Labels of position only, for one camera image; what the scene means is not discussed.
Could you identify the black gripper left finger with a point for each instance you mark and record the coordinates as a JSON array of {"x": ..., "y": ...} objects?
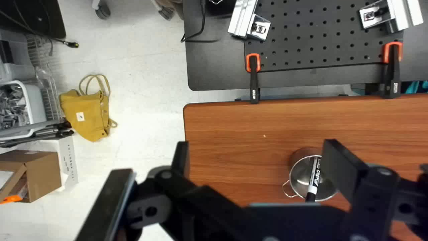
[{"x": 109, "y": 205}]

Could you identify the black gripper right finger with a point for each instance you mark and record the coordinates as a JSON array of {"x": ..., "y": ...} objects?
[{"x": 343, "y": 172}]

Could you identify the black white marker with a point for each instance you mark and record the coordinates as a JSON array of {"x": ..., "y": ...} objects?
[{"x": 315, "y": 179}]

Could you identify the stainless steel pot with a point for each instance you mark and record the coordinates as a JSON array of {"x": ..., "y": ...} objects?
[{"x": 301, "y": 175}]

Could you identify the white paper box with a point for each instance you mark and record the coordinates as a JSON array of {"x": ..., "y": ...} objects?
[{"x": 67, "y": 156}]

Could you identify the small brown cardboard box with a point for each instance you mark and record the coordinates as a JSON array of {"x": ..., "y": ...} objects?
[{"x": 38, "y": 175}]

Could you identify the yellow cloth bag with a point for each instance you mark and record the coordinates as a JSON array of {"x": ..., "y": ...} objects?
[{"x": 87, "y": 114}]

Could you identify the orange black bar clamp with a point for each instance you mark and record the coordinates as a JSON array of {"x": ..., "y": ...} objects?
[
  {"x": 391, "y": 68},
  {"x": 255, "y": 76}
]

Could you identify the white paper shredder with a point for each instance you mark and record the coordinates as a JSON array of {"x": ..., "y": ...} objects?
[{"x": 22, "y": 108}]

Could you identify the black perforated breadboard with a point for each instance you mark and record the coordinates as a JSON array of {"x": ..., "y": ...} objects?
[{"x": 321, "y": 31}]

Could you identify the black monitor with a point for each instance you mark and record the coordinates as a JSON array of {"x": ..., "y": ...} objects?
[{"x": 31, "y": 15}]

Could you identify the metal rail bracket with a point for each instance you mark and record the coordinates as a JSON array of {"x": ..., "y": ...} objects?
[
  {"x": 260, "y": 27},
  {"x": 375, "y": 15}
]

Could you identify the aluminium extrusion rail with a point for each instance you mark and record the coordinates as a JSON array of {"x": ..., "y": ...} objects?
[
  {"x": 408, "y": 11},
  {"x": 241, "y": 15}
]

